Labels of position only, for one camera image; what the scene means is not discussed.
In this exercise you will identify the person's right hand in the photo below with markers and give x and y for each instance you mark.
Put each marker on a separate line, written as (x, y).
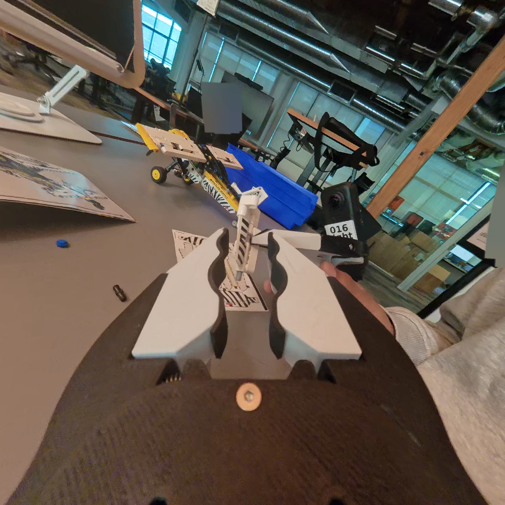
(365, 300)

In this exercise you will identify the wooden ceiling beam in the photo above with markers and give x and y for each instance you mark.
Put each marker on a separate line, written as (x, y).
(434, 130)

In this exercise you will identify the zebra striped sticker sheet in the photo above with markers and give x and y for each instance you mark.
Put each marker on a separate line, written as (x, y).
(189, 244)

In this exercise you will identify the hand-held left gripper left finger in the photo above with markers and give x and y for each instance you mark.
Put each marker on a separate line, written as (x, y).
(181, 311)

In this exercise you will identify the black lego pin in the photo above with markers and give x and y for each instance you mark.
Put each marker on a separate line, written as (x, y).
(119, 292)

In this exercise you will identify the dark background monitor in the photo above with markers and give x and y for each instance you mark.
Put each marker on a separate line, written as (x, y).
(258, 106)

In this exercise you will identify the person's right forearm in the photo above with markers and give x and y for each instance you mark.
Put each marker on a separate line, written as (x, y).
(453, 374)

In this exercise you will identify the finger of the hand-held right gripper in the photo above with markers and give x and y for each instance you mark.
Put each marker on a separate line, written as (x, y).
(303, 241)

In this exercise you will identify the stack of cardboard boxes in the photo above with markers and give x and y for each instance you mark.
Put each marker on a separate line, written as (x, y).
(418, 244)

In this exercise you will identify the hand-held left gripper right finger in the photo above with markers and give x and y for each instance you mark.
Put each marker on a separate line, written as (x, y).
(315, 315)

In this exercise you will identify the wooden standing desk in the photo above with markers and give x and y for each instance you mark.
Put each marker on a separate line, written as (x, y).
(303, 118)

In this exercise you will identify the tablet on white stand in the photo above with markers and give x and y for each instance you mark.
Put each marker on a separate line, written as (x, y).
(79, 23)

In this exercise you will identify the white lego fin piece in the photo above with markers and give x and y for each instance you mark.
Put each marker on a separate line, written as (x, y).
(244, 236)

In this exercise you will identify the white hanging paper sign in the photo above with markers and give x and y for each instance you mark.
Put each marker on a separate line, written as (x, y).
(207, 6)

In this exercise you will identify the silver laptop stand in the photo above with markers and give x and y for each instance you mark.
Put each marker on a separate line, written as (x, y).
(39, 122)

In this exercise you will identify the small blue lego piece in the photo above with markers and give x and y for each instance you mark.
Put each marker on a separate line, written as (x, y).
(62, 243)

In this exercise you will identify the blue storage bin with tag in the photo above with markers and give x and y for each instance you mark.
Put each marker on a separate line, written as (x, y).
(284, 197)

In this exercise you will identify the lego instruction booklet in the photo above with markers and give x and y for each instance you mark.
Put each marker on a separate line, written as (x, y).
(47, 177)

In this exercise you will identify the white yellow lego plane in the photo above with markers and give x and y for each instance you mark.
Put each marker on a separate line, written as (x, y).
(177, 146)

